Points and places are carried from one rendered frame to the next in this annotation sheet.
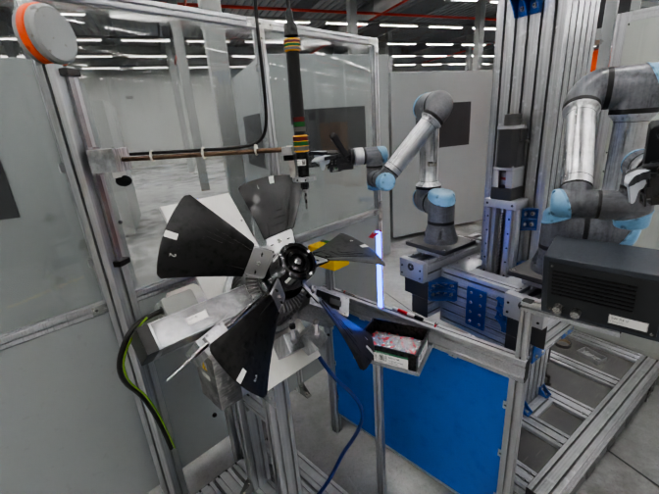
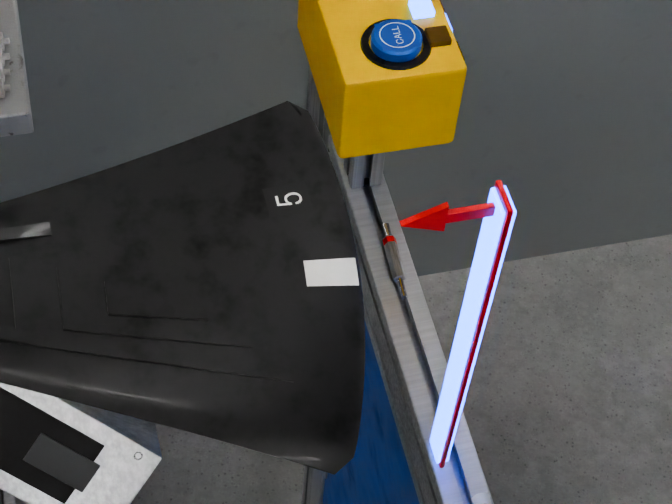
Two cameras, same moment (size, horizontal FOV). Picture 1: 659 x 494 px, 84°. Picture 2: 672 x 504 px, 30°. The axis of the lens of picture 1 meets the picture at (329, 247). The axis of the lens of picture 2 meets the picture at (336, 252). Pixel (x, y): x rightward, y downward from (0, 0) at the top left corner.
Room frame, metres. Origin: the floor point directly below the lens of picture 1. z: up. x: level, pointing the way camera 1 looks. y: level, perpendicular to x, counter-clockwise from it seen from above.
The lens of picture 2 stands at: (0.85, -0.32, 1.76)
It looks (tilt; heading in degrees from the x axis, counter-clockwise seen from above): 54 degrees down; 27
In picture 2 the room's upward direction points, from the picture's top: 5 degrees clockwise
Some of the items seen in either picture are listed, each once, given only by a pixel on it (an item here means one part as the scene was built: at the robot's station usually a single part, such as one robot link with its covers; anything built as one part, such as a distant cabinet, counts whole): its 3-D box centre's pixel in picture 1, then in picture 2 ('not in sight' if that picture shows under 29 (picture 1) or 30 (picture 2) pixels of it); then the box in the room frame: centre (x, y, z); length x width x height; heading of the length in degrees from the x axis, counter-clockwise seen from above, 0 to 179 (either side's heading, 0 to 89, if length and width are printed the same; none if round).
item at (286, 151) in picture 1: (299, 164); not in sight; (1.07, 0.07, 1.48); 0.09 x 0.07 x 0.10; 79
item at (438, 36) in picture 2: not in sight; (437, 36); (1.52, -0.05, 1.08); 0.02 x 0.02 x 0.01; 44
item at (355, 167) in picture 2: (329, 276); (367, 131); (1.53, 0.01, 0.92); 0.03 x 0.03 x 0.12; 44
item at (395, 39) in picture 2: not in sight; (396, 41); (1.50, -0.02, 1.08); 0.04 x 0.04 x 0.02
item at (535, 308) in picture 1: (568, 316); not in sight; (0.87, -0.64, 1.04); 0.24 x 0.03 x 0.03; 44
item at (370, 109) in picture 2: (329, 256); (376, 51); (1.53, 0.01, 1.02); 0.16 x 0.10 x 0.11; 44
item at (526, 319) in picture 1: (525, 329); not in sight; (0.94, -0.57, 0.96); 0.03 x 0.03 x 0.20; 44
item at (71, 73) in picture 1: (97, 174); not in sight; (1.20, 0.73, 1.48); 0.05 x 0.03 x 0.62; 169
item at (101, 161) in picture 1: (108, 160); not in sight; (1.19, 0.67, 1.52); 0.10 x 0.07 x 0.09; 79
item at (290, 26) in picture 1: (297, 105); not in sight; (1.07, 0.06, 1.64); 0.04 x 0.04 x 0.46
